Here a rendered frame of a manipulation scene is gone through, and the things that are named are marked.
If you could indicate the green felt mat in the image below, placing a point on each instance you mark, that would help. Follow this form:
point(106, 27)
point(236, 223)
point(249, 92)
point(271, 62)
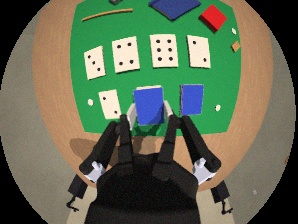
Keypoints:
point(221, 81)

